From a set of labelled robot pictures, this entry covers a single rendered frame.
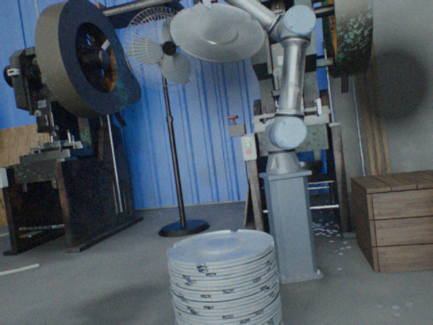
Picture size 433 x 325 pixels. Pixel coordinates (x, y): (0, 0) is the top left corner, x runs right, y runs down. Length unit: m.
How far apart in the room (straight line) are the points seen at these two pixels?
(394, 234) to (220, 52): 1.01
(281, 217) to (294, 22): 0.76
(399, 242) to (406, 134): 2.07
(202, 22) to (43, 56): 1.55
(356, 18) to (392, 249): 1.14
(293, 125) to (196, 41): 0.49
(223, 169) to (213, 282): 2.75
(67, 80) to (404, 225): 2.04
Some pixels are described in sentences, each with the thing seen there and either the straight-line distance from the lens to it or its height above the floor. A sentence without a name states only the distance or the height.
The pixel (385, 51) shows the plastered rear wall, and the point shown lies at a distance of 3.63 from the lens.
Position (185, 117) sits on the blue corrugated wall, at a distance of 3.63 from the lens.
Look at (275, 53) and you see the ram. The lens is 2.32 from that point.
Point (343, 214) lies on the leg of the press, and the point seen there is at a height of 0.13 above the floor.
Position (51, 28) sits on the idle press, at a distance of 2.58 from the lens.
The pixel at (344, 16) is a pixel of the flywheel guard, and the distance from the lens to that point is 2.06.
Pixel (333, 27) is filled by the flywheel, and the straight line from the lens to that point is 2.74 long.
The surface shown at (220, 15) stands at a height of 1.02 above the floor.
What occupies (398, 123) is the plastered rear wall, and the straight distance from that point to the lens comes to 3.59.
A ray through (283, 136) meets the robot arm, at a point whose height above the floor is 0.60.
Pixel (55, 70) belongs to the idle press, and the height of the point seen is 1.20.
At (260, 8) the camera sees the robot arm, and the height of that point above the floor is 1.14.
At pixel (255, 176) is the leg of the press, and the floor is 0.39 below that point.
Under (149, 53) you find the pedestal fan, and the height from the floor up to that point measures 1.28.
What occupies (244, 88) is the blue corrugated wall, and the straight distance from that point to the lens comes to 3.50.
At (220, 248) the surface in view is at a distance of 0.95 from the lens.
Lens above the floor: 0.61
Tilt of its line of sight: 3 degrees down
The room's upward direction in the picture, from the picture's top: 7 degrees counter-clockwise
